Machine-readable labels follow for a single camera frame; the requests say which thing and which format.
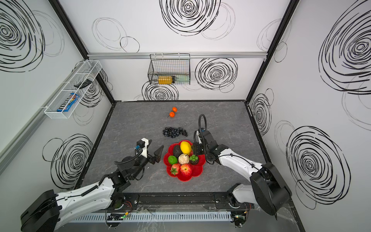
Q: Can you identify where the green lime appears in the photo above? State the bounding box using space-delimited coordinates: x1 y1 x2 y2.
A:
168 156 178 165

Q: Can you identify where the dark purple plum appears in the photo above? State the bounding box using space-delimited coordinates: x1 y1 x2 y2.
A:
189 155 200 165

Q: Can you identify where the dark wrinkled avocado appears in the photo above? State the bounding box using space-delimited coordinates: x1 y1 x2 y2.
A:
173 145 183 159

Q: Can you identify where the large yellow lemon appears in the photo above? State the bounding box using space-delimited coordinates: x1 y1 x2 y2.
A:
180 141 192 155

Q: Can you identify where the red strawberry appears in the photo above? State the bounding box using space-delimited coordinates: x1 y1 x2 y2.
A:
170 163 181 176

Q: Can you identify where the black grape bunch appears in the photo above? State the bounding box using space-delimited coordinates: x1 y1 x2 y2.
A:
162 127 188 138

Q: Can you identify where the red flower shaped bowl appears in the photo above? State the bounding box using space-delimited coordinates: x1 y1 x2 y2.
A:
163 142 206 182

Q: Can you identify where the beige potato shaped fruit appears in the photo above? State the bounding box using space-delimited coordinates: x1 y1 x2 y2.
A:
178 154 189 165

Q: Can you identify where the red pink apple fruit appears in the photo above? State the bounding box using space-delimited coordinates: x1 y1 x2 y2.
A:
180 164 192 177

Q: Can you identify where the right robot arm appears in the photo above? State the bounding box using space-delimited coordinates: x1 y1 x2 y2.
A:
194 129 292 216

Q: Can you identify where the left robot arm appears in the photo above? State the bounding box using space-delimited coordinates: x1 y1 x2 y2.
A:
20 146 164 232

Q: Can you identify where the green box in basket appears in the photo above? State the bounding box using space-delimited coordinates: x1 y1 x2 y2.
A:
175 75 190 85

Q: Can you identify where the yellow box in basket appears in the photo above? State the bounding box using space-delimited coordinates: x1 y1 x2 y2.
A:
157 75 174 85

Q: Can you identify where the blue candy packet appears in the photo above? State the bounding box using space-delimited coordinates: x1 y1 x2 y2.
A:
57 93 80 112

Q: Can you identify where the black remote control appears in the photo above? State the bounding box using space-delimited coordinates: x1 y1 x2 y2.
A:
74 79 92 90

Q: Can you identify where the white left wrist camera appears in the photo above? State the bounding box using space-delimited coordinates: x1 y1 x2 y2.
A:
135 138 152 158

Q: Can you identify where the white slotted cable duct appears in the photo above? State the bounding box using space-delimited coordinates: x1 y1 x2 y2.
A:
72 211 232 223

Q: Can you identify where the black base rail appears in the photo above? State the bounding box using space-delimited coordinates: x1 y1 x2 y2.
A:
108 192 255 211

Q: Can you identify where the black wire basket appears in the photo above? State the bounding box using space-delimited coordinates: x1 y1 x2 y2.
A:
147 58 191 85

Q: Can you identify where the white wire shelf basket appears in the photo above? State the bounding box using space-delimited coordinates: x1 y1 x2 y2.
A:
44 60 102 119

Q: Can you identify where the aluminium wall rail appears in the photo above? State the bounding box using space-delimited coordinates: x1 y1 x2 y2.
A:
88 51 268 60

